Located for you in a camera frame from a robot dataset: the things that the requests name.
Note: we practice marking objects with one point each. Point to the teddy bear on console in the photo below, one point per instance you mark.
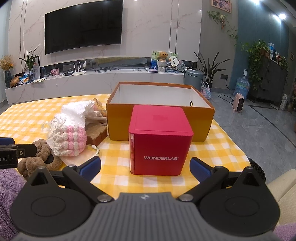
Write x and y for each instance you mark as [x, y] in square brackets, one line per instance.
[162, 56]

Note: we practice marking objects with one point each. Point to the pastel woven handbag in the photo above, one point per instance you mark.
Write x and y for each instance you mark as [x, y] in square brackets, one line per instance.
[205, 90]

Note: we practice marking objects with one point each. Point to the white marble TV console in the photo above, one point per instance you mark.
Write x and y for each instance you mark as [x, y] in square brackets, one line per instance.
[89, 83]

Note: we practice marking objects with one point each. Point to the pink space heater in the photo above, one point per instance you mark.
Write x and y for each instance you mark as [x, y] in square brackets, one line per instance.
[238, 102]

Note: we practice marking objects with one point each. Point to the framed wall picture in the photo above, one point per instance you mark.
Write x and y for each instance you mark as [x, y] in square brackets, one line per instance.
[224, 5]

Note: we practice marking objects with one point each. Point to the green plant in vase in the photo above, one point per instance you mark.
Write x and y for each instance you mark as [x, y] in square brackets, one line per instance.
[29, 60]

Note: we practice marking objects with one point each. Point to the hanging ivy vine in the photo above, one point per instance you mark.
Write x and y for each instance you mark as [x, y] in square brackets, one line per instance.
[222, 20]

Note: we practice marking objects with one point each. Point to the grey round trash bin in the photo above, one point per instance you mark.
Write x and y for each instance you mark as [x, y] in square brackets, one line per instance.
[194, 78]

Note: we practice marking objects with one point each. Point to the dark cabinet with plants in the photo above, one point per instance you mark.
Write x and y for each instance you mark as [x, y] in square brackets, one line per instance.
[267, 73]

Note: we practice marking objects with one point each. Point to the black wall television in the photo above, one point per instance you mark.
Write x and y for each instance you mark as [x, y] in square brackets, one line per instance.
[83, 25]

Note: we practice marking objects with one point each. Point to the white wifi router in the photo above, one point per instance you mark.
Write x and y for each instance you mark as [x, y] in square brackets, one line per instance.
[79, 68]

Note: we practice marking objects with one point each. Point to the yellow dried flower vase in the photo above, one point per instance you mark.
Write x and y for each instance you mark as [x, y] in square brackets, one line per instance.
[7, 64]

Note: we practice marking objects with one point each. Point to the tall green floor plant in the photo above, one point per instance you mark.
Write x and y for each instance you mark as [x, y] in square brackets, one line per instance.
[209, 69]

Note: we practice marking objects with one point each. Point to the pink white crochet item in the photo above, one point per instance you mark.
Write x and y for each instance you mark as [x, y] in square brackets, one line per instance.
[66, 140]

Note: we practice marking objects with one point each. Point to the cream sofa armrest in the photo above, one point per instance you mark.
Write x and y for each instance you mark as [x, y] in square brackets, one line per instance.
[283, 190]

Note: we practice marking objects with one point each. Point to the brown plush knot toy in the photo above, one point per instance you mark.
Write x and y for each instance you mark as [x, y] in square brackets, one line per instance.
[27, 166]

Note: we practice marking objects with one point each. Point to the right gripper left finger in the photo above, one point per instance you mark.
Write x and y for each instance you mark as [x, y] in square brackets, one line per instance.
[78, 178]

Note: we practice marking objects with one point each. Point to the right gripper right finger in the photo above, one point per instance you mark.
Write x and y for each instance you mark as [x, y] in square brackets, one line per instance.
[210, 179]

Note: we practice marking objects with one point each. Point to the brown toast plush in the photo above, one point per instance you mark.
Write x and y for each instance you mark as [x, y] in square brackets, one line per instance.
[95, 134]

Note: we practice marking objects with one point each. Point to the purple fuzzy cushion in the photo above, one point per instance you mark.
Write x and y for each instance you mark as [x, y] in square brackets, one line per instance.
[11, 184]

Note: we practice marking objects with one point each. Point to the blue water jug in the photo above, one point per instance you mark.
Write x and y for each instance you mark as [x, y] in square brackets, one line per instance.
[242, 85]

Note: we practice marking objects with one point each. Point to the orange cardboard storage box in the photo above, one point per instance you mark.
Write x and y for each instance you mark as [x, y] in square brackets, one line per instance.
[119, 106]

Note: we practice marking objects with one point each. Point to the red Wonderlab cube box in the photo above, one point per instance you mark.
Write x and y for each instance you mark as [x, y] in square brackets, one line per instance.
[159, 140]

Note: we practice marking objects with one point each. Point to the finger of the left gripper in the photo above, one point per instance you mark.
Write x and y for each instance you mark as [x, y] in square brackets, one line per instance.
[31, 150]
[7, 141]

